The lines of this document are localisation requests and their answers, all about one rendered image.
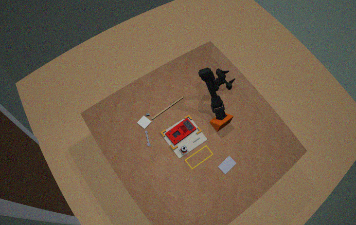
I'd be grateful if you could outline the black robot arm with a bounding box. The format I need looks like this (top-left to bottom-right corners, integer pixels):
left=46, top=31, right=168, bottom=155
left=198, top=67, right=227, bottom=120

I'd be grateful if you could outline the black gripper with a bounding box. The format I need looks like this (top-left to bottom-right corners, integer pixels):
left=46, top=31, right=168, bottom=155
left=216, top=68, right=235, bottom=90

